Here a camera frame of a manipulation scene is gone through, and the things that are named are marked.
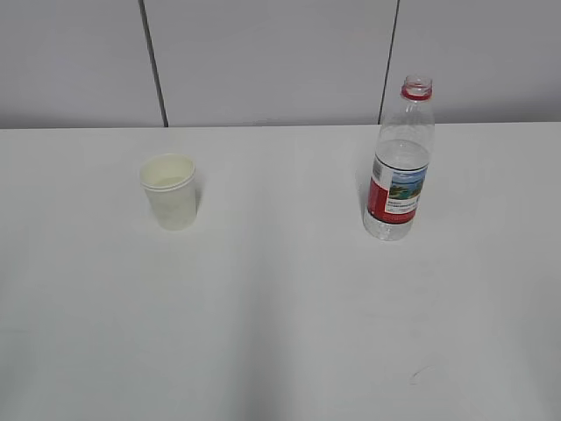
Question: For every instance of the white paper cup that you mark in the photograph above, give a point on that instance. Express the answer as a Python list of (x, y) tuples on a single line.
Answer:
[(169, 183)]

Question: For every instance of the clear plastic water bottle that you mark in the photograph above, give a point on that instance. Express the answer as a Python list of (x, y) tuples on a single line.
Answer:
[(401, 160)]

